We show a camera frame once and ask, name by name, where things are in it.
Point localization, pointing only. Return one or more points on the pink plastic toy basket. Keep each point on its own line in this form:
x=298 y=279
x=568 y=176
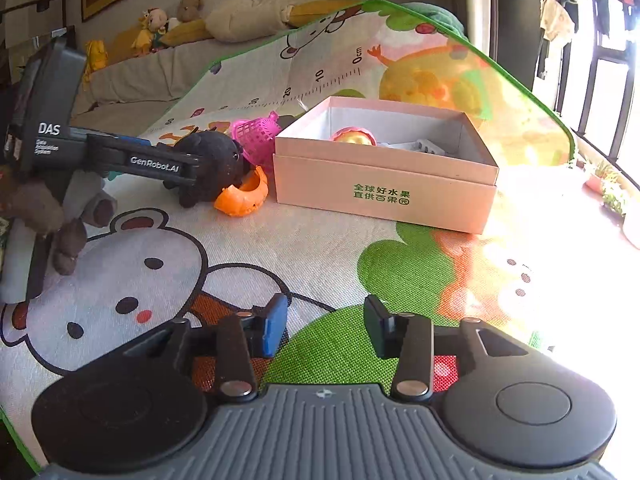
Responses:
x=255 y=135

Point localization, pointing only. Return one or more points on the yellow red round toy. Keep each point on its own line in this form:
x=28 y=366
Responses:
x=352 y=137

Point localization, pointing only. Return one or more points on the brown bunny plush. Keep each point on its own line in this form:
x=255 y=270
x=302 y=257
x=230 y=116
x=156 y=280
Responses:
x=190 y=7

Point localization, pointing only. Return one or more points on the green cushion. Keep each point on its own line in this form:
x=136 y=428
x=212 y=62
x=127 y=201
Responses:
x=440 y=17

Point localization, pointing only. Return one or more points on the white plastic toy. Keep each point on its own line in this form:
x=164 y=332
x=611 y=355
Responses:
x=425 y=146

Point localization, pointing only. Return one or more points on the dark wall frame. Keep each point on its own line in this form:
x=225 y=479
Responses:
x=35 y=20

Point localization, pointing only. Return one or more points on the potted plant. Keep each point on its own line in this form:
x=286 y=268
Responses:
x=607 y=185

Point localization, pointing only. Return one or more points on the pink cardboard box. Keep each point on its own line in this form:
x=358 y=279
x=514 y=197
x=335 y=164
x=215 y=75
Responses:
x=380 y=185

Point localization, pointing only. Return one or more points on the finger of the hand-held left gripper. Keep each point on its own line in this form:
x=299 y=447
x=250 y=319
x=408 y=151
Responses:
x=125 y=139

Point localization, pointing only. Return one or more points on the doll in yellow clothes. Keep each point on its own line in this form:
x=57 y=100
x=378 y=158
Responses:
x=150 y=25

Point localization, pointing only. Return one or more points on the long beige yellow plush pillow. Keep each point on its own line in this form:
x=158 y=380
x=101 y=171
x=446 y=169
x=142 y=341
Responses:
x=240 y=20

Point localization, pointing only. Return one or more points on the colourful cartoon play mat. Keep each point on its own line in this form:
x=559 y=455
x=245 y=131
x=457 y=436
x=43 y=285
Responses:
x=310 y=260

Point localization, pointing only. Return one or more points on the person's left hand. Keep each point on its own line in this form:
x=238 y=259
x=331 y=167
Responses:
x=37 y=205

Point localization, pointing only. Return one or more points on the grey covered sofa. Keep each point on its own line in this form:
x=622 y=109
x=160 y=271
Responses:
x=140 y=80

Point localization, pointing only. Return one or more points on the black plush toy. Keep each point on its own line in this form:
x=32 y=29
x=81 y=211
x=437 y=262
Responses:
x=215 y=160

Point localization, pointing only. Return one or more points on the yellow fabric toy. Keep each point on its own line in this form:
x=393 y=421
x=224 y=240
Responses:
x=96 y=57

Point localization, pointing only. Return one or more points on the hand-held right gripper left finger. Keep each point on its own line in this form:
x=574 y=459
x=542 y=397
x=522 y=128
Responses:
x=275 y=327

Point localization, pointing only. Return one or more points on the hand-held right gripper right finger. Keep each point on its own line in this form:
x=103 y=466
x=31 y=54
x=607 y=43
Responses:
x=378 y=327

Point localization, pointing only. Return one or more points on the black window railing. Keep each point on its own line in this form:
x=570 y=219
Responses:
x=590 y=90

